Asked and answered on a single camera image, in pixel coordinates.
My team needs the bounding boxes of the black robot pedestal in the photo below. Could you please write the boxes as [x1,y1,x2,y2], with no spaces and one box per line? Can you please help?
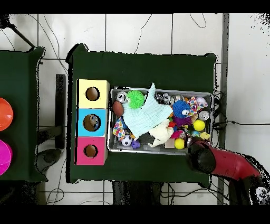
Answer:
[111,180,164,206]

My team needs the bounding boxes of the green spiky rubber ball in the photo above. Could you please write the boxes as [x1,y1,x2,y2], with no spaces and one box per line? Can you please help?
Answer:
[126,90,146,109]

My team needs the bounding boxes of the black tripod pole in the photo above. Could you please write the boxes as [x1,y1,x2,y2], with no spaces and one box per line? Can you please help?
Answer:
[0,14,36,49]

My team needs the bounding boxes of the black upright panel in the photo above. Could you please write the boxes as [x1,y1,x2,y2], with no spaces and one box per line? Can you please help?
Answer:
[55,73,66,150]

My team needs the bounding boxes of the small brown football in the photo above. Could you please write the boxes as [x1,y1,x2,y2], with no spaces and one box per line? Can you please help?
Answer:
[111,100,124,117]

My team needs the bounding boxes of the dark green tablecloth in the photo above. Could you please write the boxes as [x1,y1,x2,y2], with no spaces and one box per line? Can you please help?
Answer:
[0,46,47,182]
[65,43,217,184]

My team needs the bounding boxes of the wooden box with three holes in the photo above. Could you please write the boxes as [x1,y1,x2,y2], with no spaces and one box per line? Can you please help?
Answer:
[74,79,111,166]

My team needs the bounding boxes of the pink bowl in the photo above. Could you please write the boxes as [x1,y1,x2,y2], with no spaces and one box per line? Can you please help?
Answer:
[0,139,13,176]

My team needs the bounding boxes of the mint green knit cloth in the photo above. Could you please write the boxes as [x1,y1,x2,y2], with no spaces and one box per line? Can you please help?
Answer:
[122,82,174,139]

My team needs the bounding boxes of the plain silver can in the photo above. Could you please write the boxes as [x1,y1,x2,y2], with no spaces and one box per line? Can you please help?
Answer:
[115,91,128,104]

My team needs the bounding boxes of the blue spiky rubber ball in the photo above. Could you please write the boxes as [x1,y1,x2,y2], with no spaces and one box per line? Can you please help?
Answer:
[172,99,191,119]

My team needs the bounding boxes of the black floor power cable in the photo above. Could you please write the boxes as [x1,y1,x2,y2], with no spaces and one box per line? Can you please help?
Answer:
[226,120,270,126]

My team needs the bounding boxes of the cream knit cloth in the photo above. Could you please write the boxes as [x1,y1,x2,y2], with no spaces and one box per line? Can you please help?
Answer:
[147,119,175,148]

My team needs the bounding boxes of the black printed can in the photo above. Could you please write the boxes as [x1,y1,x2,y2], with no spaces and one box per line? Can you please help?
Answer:
[155,92,171,105]

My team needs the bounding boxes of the orange bowl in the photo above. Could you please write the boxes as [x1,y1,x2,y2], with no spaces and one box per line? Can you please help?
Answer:
[0,97,14,132]

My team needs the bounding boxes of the colourful dotted cloth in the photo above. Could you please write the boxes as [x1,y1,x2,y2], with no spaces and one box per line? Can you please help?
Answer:
[112,117,127,141]

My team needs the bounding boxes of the shallow clear mesh bin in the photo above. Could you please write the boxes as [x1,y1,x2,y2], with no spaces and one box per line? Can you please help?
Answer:
[107,86,214,157]

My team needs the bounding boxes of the small black white soccer ball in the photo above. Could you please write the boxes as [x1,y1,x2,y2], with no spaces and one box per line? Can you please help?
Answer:
[120,134,133,147]

